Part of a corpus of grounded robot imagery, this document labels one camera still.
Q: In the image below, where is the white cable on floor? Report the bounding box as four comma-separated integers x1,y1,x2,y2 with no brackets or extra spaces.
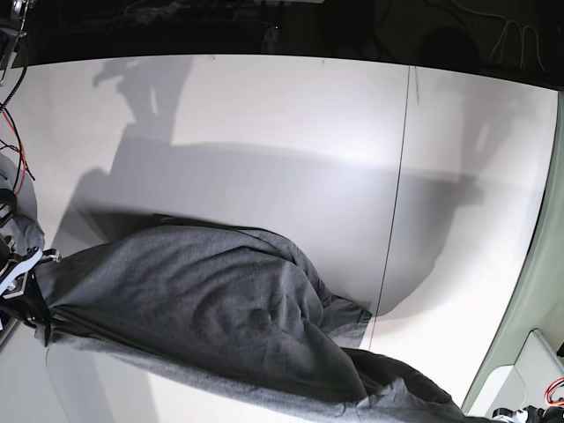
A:
422,0,550,71

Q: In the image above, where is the white panel left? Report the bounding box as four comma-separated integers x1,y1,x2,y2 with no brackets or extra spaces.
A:
1,324,111,422

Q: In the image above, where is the grey t-shirt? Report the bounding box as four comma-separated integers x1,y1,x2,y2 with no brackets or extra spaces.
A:
36,226,465,422

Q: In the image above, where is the white panel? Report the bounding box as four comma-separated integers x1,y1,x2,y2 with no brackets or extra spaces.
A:
467,329,563,418
1,324,111,422

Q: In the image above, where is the white panel right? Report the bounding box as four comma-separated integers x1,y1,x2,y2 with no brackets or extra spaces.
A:
467,329,563,418

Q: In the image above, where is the light grey cloth pile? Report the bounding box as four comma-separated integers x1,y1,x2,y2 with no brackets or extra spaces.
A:
1,154,45,256

